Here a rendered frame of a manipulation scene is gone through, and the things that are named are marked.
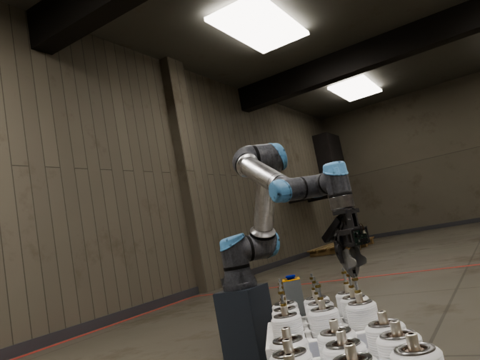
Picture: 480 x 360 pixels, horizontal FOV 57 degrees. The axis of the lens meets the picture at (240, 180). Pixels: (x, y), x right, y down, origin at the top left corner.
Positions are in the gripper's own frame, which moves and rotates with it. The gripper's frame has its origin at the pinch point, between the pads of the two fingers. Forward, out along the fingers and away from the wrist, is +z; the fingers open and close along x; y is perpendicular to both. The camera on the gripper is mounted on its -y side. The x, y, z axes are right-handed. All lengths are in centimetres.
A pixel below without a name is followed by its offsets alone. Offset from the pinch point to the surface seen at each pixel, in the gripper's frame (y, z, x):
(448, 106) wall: -414, -186, 661
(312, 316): -4.8, 10.2, -14.7
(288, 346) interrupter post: 26, 8, -43
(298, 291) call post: -40.1, 7.7, 5.0
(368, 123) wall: -544, -199, 582
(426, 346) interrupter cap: 49, 9, -27
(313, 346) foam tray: -1.7, 18.0, -18.4
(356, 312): 3.1, 11.1, -4.0
